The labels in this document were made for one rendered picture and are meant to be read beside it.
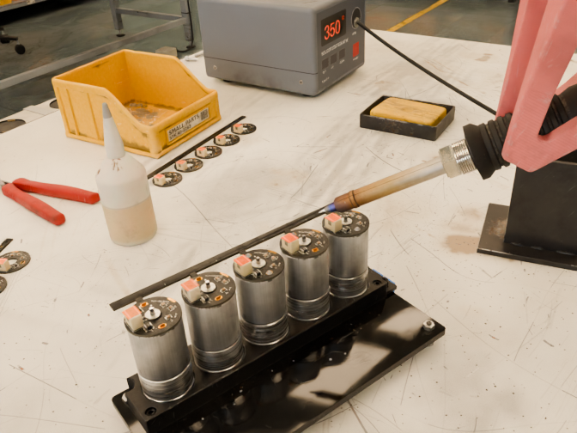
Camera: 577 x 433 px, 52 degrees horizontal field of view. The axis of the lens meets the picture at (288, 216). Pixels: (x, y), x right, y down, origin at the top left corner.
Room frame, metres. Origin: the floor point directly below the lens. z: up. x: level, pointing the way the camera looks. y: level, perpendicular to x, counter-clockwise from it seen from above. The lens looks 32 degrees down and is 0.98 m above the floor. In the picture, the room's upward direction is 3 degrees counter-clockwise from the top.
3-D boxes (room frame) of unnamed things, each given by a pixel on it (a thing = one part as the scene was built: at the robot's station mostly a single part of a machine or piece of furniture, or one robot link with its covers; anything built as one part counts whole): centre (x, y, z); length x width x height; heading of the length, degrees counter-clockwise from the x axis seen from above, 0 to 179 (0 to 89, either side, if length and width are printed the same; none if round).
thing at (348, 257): (0.26, -0.03, 0.79); 0.02 x 0.02 x 0.05
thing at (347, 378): (0.22, 0.01, 0.76); 0.16 x 0.07 x 0.01; 125
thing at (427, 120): (0.52, -0.12, 0.76); 0.07 x 0.05 x 0.02; 57
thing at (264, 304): (0.23, 0.02, 0.79); 0.02 x 0.02 x 0.05
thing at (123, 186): (0.36, 0.11, 0.80); 0.03 x 0.03 x 0.10
